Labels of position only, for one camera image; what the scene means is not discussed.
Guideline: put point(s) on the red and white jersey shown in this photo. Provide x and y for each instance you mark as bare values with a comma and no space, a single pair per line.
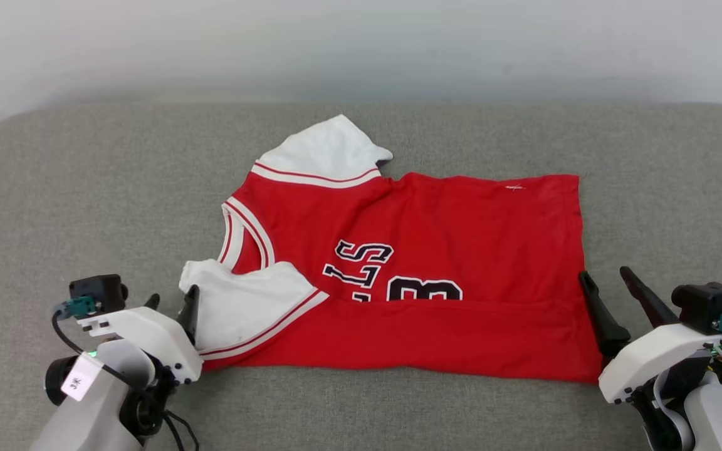
449,225

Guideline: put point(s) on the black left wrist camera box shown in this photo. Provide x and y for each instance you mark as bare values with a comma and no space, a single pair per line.
101,291

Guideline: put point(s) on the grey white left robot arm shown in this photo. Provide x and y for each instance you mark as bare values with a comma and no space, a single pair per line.
85,419

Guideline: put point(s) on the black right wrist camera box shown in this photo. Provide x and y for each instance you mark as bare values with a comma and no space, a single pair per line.
702,304

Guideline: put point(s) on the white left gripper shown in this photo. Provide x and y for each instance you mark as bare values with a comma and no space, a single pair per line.
148,335

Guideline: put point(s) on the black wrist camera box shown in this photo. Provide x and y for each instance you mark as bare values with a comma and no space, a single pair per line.
101,291
702,304

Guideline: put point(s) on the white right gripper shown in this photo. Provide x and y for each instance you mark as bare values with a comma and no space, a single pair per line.
655,354

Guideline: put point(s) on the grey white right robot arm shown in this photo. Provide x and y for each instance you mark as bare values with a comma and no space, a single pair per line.
718,419

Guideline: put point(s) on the white tag with handwriting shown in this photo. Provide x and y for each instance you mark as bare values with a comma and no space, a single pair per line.
80,379

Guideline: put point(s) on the teal left camera connector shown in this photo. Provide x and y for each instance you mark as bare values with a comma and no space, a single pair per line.
79,307

